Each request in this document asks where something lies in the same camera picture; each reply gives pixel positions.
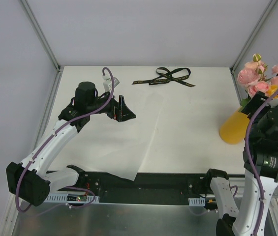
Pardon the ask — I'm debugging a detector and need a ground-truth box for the yellow flower stem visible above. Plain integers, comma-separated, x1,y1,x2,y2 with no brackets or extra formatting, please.
266,85,278,97

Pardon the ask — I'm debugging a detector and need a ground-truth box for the white wrapping paper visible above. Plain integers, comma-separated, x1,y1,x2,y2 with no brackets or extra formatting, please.
49,85,164,180

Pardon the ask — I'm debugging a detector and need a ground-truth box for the black ribbon gold lettering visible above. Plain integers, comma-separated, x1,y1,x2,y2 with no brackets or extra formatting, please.
132,67,195,88

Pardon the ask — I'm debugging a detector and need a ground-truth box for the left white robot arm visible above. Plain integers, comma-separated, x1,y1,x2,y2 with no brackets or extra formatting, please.
6,78,136,207

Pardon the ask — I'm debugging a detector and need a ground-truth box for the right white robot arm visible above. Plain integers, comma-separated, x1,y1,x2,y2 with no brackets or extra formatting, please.
201,89,278,236

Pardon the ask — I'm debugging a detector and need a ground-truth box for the yellow cylindrical vase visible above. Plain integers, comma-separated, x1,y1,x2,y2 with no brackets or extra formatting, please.
219,107,249,145

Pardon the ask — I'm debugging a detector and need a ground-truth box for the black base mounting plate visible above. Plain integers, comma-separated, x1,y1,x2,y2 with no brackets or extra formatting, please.
57,172,230,204

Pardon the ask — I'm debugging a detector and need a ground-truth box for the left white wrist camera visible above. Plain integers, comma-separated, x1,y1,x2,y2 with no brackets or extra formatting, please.
102,75,120,92

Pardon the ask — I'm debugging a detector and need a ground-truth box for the left white cable duct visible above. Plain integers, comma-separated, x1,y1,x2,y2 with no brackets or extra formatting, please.
44,192,100,204

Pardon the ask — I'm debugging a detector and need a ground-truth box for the white cable duct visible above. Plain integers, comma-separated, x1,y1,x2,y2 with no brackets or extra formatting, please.
44,192,100,204
188,198,206,207

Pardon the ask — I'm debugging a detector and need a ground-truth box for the right aluminium frame post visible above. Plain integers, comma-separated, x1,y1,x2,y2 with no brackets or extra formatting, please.
229,0,278,74

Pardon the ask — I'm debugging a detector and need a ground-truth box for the aluminium frame post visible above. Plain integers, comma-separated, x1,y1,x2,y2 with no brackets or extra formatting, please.
18,0,61,71
229,0,278,74

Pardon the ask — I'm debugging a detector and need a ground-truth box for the right white cable duct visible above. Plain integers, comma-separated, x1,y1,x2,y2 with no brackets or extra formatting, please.
188,198,206,207

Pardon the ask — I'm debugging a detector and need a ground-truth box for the left aluminium frame post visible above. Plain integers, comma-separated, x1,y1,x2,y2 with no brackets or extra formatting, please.
18,0,61,71

